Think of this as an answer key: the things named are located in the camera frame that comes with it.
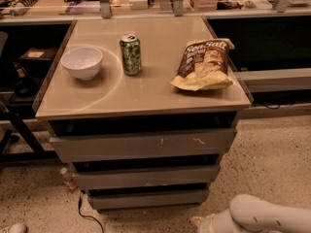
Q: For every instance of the grey drawer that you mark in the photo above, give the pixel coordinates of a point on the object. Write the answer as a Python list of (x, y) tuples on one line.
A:
[(146, 177), (150, 199), (143, 145)]

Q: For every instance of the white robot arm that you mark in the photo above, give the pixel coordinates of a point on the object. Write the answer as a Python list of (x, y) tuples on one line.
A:
[(250, 214)]

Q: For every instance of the small plastic bottle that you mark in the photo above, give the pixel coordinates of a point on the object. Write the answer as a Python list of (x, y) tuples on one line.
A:
[(67, 178)]

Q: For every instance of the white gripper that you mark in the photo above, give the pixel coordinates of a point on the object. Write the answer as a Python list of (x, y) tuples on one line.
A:
[(207, 223)]

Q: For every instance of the black box with label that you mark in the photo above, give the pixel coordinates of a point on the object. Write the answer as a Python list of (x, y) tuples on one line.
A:
[(38, 58)]

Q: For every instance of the white shoe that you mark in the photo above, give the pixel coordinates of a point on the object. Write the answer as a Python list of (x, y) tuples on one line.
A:
[(15, 228)]

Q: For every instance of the black desk frame leg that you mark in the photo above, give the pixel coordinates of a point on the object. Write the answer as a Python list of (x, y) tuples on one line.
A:
[(38, 152)]

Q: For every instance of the green soda can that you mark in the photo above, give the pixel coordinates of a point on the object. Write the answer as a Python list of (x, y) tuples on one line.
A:
[(130, 54)]

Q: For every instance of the grey top drawer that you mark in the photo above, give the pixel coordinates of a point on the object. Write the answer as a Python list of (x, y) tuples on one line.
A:
[(143, 145)]

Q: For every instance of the grey bottom drawer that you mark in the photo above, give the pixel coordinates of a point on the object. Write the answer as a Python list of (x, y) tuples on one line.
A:
[(150, 199)]

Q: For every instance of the sea salt chip bag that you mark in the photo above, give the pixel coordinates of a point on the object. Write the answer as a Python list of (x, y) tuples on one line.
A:
[(204, 65)]

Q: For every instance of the black coiled spring tool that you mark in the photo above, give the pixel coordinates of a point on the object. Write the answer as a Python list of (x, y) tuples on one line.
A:
[(21, 7)]

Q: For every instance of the grey middle drawer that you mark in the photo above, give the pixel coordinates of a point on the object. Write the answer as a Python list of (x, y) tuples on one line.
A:
[(146, 177)]

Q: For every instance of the grey drawer cabinet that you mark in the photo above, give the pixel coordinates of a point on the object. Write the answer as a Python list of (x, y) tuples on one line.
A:
[(115, 103)]

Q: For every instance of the white ceramic bowl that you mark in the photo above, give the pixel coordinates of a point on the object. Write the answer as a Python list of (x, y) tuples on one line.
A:
[(82, 63)]

